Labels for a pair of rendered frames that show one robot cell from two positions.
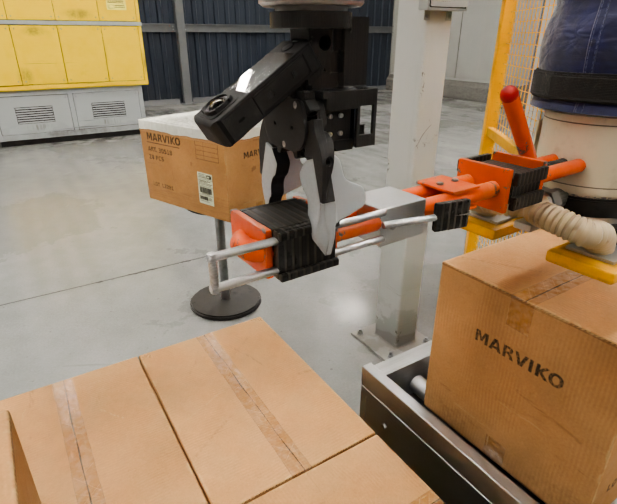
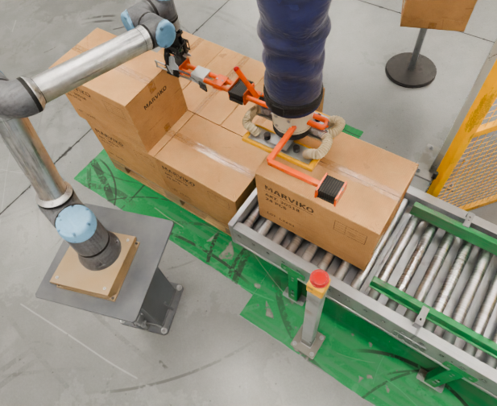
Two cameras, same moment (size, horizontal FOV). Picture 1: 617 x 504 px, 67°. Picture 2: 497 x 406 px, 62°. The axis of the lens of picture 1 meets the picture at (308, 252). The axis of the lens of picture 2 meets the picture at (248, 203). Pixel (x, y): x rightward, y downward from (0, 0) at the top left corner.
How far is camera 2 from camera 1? 187 cm
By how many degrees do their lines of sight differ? 61
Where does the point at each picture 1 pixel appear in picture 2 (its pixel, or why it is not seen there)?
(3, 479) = (157, 72)
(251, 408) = not seen: hidden behind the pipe
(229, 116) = not seen: hidden behind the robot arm
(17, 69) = not seen: outside the picture
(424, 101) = not seen: outside the picture
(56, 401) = (238, 62)
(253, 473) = (238, 126)
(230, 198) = (406, 11)
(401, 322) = (438, 159)
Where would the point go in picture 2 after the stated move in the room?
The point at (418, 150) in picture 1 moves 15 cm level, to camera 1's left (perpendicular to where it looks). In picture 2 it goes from (490, 62) to (470, 44)
